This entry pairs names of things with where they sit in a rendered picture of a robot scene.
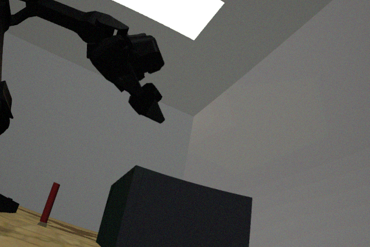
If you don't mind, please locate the dark red peg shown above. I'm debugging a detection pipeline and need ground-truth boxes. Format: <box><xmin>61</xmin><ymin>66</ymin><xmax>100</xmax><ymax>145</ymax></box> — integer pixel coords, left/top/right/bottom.
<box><xmin>40</xmin><ymin>182</ymin><xmax>60</xmax><ymax>223</ymax></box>

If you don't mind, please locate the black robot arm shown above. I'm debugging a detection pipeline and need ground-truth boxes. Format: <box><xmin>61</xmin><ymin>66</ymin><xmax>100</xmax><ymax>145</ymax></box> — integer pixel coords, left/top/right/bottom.
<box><xmin>0</xmin><ymin>0</ymin><xmax>164</xmax><ymax>135</ymax></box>

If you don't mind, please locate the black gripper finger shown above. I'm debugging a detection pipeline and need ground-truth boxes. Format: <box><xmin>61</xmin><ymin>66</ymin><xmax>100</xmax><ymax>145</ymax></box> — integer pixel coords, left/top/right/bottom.
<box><xmin>98</xmin><ymin>46</ymin><xmax>144</xmax><ymax>98</ymax></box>
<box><xmin>133</xmin><ymin>89</ymin><xmax>165</xmax><ymax>124</ymax></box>

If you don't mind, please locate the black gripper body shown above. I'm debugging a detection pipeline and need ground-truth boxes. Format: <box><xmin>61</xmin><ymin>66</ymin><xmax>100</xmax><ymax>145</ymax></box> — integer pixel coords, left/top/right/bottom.
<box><xmin>90</xmin><ymin>34</ymin><xmax>156</xmax><ymax>108</ymax></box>

